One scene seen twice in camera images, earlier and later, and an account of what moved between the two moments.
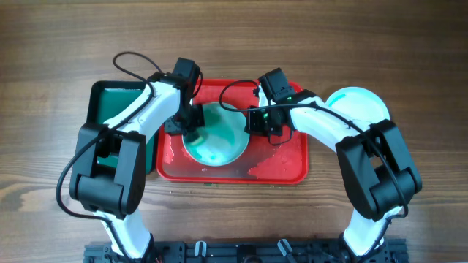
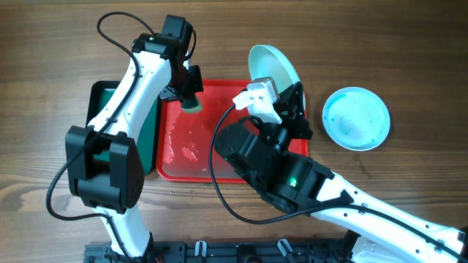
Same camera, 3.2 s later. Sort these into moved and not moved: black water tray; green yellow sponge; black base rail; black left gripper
Moved: black left gripper; green yellow sponge
Not moved: black water tray; black base rail
